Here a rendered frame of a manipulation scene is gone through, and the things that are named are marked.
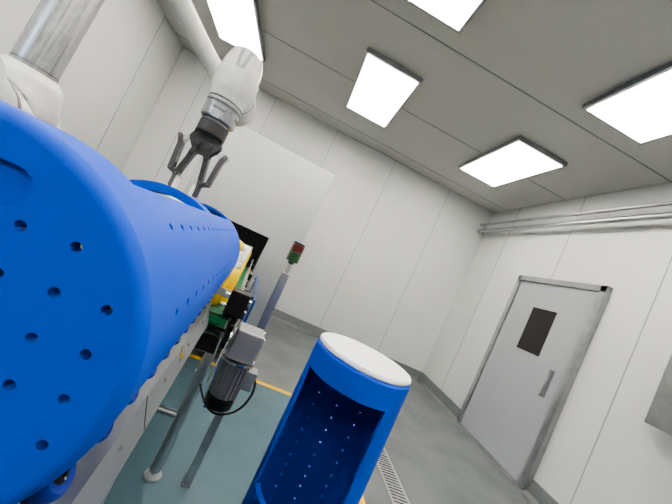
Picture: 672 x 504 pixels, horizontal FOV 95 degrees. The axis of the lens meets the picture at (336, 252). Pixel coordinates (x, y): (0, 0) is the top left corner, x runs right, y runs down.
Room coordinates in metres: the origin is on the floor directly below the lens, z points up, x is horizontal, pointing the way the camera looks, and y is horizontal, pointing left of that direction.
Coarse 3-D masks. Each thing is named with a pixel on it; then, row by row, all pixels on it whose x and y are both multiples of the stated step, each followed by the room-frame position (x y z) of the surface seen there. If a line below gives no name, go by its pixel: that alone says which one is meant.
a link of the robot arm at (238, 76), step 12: (240, 48) 0.76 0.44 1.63; (228, 60) 0.76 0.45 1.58; (240, 60) 0.76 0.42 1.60; (252, 60) 0.77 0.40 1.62; (216, 72) 0.77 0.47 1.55; (228, 72) 0.75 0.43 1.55; (240, 72) 0.76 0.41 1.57; (252, 72) 0.78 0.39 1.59; (216, 84) 0.76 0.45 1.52; (228, 84) 0.76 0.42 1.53; (240, 84) 0.76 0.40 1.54; (252, 84) 0.79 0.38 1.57; (228, 96) 0.76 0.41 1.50; (240, 96) 0.78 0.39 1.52; (252, 96) 0.81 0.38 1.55; (240, 108) 0.80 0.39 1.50
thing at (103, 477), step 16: (192, 336) 0.87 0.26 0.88; (176, 368) 0.72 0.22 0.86; (160, 384) 0.60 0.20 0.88; (144, 400) 0.52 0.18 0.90; (160, 400) 0.62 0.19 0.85; (144, 416) 0.53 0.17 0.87; (128, 432) 0.46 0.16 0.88; (112, 448) 0.41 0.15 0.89; (128, 448) 0.47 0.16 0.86; (112, 464) 0.42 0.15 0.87; (96, 480) 0.38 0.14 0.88; (112, 480) 0.43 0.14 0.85; (80, 496) 0.34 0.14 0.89; (96, 496) 0.38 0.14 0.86
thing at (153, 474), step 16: (208, 336) 1.41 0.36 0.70; (224, 336) 1.16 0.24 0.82; (208, 352) 1.26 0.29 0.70; (208, 368) 1.47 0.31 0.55; (192, 384) 1.45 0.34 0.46; (192, 400) 1.46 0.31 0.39; (176, 416) 1.45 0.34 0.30; (176, 432) 1.46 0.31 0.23; (160, 448) 1.45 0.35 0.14; (160, 464) 1.46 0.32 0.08
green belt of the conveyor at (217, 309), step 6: (246, 270) 2.49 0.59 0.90; (240, 282) 1.88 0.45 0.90; (240, 288) 1.71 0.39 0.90; (210, 306) 1.15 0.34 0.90; (216, 306) 1.19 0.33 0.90; (222, 306) 1.22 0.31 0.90; (210, 312) 1.14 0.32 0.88; (216, 312) 1.14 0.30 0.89; (222, 312) 1.16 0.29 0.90; (210, 318) 1.13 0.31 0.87; (216, 318) 1.14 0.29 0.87; (222, 318) 1.14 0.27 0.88; (228, 318) 1.15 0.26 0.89; (210, 324) 1.16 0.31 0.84; (216, 324) 1.15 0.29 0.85; (222, 324) 1.15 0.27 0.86
